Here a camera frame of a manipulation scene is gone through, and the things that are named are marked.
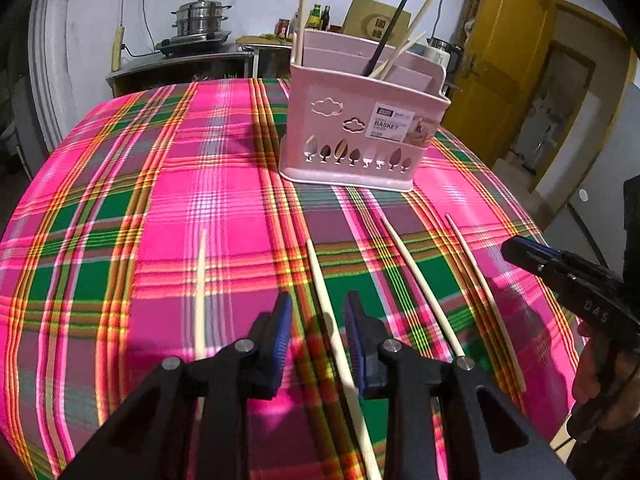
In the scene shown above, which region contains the pink chopstick basket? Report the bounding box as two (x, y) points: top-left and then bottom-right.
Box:
(279, 30), (450, 192)

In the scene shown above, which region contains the side counter table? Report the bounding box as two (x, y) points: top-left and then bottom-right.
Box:
(105, 44), (291, 98)

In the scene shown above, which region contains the yellow wooden door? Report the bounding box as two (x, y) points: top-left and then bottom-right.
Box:
(442, 0), (556, 167)

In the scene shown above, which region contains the dark sauce bottle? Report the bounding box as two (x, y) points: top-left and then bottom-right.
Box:
(320, 6), (330, 30)

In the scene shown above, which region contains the person's right hand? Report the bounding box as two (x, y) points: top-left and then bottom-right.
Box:
(572, 321), (639, 430)

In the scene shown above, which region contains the black chopstick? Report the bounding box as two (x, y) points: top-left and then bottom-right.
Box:
(361, 0), (408, 77)

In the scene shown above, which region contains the white electric kettle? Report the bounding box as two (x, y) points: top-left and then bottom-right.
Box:
(424, 38), (464, 76)

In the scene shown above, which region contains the pink plaid tablecloth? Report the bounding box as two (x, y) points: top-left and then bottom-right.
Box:
(1, 79), (579, 479)

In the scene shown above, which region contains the wooden handle on wall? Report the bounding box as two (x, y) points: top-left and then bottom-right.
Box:
(111, 25), (125, 72)

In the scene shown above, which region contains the wooden chopstick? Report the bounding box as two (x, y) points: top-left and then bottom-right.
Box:
(381, 216), (465, 358)
(370, 32), (426, 79)
(294, 0), (307, 66)
(306, 238), (382, 480)
(193, 229), (206, 360)
(445, 214), (527, 393)
(395, 0), (434, 50)

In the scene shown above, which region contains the green sauce bottle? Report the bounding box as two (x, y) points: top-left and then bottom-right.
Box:
(305, 4), (322, 30)

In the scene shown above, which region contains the stainless steel steamer pot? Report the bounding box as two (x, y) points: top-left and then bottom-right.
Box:
(174, 0), (232, 37)

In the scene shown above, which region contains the gas stove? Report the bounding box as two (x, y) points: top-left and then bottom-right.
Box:
(154, 30), (231, 56)

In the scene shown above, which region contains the cardboard box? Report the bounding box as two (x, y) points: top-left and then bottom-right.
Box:
(342, 0), (411, 47)

